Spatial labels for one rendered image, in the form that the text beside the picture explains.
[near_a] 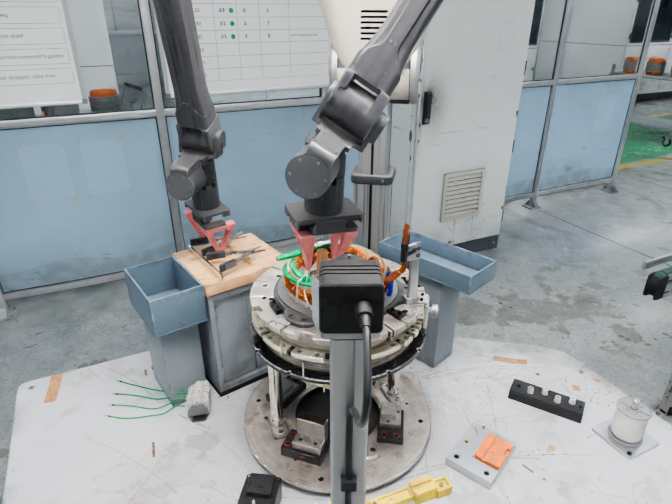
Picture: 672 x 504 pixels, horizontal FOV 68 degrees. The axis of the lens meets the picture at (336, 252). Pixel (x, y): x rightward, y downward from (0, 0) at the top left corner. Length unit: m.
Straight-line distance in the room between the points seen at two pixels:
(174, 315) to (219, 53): 2.16
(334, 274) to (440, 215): 3.01
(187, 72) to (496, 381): 0.93
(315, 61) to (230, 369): 2.35
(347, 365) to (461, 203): 3.07
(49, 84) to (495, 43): 2.43
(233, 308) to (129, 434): 0.33
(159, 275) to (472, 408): 0.75
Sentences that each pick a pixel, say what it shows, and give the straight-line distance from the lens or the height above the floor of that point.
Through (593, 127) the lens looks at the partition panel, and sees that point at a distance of 5.00.
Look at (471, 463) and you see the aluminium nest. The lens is 1.04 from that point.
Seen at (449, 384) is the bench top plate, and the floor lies 0.78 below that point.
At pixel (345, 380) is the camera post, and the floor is 1.31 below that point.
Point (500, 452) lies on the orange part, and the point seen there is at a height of 0.81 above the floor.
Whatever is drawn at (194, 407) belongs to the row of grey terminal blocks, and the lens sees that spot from 1.13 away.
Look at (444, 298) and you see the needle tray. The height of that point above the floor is 0.97.
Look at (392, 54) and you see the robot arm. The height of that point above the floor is 1.51.
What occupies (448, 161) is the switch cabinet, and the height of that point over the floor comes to 0.71.
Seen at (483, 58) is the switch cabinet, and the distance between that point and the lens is 3.26.
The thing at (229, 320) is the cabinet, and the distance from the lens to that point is 1.10.
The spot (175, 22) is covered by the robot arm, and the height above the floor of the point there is 1.54.
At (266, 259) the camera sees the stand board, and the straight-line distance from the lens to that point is 1.11.
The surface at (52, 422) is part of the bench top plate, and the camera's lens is 1.25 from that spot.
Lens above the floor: 1.56
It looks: 26 degrees down
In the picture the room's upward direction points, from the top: straight up
